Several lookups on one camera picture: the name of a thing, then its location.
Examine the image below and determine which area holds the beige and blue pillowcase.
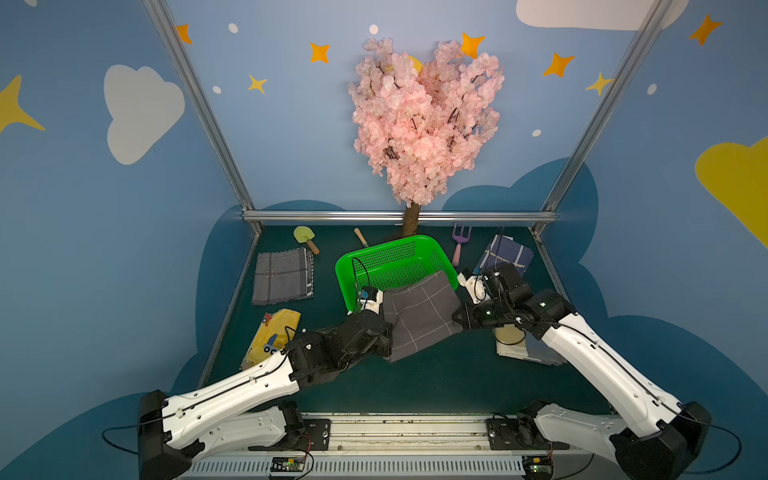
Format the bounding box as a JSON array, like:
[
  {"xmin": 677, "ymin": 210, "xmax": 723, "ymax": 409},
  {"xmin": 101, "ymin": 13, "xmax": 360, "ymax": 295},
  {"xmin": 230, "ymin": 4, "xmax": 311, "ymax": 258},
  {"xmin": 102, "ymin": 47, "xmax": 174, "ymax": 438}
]
[{"xmin": 493, "ymin": 325, "xmax": 567, "ymax": 366}]

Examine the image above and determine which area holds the dark grey checked pillowcase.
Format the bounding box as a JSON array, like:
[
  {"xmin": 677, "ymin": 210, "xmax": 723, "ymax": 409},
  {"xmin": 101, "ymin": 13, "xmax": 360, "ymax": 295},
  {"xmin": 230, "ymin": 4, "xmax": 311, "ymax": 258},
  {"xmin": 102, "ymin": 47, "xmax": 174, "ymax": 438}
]
[{"xmin": 382, "ymin": 270, "xmax": 463, "ymax": 363}]

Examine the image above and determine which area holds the navy blue pillowcase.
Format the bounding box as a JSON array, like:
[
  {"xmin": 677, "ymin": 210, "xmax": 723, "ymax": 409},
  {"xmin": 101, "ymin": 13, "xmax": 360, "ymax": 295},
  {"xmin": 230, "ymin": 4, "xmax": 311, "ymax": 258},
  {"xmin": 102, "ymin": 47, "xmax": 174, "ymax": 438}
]
[{"xmin": 475, "ymin": 234, "xmax": 534, "ymax": 276}]

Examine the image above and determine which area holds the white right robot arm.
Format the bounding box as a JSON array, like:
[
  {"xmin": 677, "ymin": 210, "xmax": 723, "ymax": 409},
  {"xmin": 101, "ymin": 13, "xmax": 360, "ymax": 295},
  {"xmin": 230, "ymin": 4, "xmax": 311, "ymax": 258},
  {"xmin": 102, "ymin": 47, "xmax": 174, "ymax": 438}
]
[{"xmin": 453, "ymin": 265, "xmax": 711, "ymax": 479}]

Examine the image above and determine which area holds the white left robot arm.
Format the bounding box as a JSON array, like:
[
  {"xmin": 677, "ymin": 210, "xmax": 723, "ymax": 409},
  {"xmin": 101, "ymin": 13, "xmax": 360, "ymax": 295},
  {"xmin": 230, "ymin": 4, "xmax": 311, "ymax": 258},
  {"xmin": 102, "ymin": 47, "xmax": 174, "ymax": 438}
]
[{"xmin": 137, "ymin": 309, "xmax": 393, "ymax": 479}]

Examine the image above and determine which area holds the green plastic basket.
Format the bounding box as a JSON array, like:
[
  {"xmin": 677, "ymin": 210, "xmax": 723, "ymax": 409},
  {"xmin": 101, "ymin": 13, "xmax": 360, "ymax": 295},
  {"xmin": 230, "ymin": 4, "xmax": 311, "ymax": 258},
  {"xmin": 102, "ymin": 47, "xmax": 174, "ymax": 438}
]
[{"xmin": 335, "ymin": 235, "xmax": 459, "ymax": 311}]

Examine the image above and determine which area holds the yellow cartoon pillowcase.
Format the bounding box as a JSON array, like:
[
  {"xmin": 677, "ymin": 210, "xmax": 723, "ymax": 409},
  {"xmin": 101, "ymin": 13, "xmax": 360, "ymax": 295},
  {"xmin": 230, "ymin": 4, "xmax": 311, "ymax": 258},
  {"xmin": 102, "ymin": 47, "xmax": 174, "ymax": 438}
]
[{"xmin": 240, "ymin": 309, "xmax": 301, "ymax": 371}]

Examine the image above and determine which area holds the grey striped folded cloth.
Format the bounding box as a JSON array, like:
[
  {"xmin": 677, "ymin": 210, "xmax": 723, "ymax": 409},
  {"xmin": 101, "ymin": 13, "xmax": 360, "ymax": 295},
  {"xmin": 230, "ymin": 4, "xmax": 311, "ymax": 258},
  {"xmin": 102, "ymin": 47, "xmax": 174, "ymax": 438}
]
[{"xmin": 251, "ymin": 247, "xmax": 314, "ymax": 306}]

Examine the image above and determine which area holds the purple toy rake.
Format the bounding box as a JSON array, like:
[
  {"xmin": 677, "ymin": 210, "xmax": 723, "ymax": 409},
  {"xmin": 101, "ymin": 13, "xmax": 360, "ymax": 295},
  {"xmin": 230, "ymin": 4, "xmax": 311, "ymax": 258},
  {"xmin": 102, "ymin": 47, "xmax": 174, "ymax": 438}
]
[{"xmin": 452, "ymin": 224, "xmax": 472, "ymax": 267}]

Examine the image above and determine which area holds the green toy shovel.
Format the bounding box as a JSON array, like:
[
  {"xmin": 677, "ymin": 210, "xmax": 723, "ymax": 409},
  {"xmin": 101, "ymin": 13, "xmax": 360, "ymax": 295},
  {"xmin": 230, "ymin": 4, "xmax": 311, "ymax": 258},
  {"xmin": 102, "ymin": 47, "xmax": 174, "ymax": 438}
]
[{"xmin": 293, "ymin": 226, "xmax": 320, "ymax": 255}]

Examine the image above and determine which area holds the left circuit board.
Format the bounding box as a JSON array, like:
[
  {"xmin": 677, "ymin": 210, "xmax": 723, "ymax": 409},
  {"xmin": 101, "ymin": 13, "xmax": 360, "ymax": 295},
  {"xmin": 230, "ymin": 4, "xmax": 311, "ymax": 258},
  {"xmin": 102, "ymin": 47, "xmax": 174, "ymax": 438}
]
[{"xmin": 269, "ymin": 456, "xmax": 306, "ymax": 475}]

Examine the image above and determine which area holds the circuit board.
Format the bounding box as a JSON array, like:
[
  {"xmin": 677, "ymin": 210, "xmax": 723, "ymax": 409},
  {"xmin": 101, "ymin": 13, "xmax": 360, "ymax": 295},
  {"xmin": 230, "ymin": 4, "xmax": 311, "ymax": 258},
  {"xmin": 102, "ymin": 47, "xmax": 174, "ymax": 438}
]
[
  {"xmin": 269, "ymin": 456, "xmax": 306, "ymax": 475},
  {"xmin": 522, "ymin": 456, "xmax": 553, "ymax": 480}
]

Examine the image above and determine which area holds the right circuit board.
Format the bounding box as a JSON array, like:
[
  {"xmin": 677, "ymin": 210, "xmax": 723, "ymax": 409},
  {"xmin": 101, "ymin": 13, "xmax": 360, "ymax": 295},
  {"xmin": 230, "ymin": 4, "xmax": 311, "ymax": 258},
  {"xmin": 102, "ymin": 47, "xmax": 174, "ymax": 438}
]
[{"xmin": 522, "ymin": 456, "xmax": 553, "ymax": 480}]

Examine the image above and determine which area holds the pink blossom artificial tree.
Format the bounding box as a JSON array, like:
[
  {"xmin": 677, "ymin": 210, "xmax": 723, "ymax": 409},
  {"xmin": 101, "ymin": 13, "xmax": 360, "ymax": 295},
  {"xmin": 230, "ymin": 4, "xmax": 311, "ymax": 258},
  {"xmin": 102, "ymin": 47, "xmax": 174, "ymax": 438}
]
[{"xmin": 348, "ymin": 36, "xmax": 505, "ymax": 237}]

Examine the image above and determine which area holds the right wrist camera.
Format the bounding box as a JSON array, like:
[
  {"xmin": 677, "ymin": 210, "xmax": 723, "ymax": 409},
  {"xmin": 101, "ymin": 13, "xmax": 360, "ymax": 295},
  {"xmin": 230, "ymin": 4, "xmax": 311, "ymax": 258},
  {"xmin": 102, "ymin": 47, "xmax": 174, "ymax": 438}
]
[{"xmin": 457, "ymin": 274, "xmax": 489, "ymax": 304}]

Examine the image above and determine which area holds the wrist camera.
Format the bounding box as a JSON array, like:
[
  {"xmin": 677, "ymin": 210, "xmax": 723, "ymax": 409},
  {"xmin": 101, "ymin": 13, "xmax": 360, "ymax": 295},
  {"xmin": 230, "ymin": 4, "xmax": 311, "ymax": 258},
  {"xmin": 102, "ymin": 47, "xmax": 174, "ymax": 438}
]
[
  {"xmin": 457, "ymin": 274, "xmax": 489, "ymax": 304},
  {"xmin": 358, "ymin": 286, "xmax": 384, "ymax": 314}
]

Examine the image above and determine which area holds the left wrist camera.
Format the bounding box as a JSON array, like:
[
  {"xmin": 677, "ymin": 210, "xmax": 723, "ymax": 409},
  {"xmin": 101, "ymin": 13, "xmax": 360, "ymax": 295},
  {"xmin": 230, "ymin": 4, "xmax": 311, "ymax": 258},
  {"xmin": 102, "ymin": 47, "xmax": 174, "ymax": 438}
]
[{"xmin": 358, "ymin": 286, "xmax": 384, "ymax": 314}]

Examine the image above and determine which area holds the wooden handle tool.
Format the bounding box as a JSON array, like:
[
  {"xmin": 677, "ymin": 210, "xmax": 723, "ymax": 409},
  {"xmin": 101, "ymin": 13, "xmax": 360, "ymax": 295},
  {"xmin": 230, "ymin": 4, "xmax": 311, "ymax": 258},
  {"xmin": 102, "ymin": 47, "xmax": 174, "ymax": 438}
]
[{"xmin": 353, "ymin": 228, "xmax": 369, "ymax": 248}]

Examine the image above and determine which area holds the aluminium frame right post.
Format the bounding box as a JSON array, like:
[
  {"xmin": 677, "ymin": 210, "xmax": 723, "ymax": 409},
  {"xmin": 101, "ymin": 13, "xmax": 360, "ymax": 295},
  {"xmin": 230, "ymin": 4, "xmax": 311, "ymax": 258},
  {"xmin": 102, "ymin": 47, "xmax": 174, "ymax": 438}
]
[{"xmin": 532, "ymin": 0, "xmax": 674, "ymax": 240}]

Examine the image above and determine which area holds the aluminium frame post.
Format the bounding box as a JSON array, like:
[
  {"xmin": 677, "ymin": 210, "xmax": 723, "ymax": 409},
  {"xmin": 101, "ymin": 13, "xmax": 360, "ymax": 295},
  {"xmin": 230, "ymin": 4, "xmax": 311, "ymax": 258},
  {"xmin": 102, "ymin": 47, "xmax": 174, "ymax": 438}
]
[
  {"xmin": 532, "ymin": 0, "xmax": 674, "ymax": 240},
  {"xmin": 142, "ymin": 0, "xmax": 263, "ymax": 239}
]

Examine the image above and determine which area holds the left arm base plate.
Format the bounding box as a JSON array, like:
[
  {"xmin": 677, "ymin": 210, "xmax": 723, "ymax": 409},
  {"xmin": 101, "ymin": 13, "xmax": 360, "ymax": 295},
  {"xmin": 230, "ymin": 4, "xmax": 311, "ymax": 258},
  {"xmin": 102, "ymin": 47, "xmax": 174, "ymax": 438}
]
[{"xmin": 248, "ymin": 418, "xmax": 332, "ymax": 452}]

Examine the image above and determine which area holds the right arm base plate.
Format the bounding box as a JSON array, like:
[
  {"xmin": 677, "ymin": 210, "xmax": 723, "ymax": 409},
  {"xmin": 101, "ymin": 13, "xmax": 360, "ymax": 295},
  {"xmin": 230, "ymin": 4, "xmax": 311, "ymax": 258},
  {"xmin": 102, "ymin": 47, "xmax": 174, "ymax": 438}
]
[{"xmin": 485, "ymin": 417, "xmax": 570, "ymax": 451}]

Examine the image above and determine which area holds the aluminium frame back bar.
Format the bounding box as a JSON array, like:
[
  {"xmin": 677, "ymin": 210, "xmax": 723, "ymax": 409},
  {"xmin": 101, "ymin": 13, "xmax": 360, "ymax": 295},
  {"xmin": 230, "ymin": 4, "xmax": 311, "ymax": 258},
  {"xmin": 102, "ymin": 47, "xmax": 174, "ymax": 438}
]
[{"xmin": 242, "ymin": 210, "xmax": 557, "ymax": 224}]

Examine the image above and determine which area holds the aluminium frame left post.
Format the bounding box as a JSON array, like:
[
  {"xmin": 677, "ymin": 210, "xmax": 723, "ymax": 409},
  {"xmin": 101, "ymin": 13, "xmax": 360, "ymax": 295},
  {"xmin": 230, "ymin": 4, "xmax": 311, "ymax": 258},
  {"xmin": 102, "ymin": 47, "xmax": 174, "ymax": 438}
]
[{"xmin": 142, "ymin": 0, "xmax": 263, "ymax": 239}]

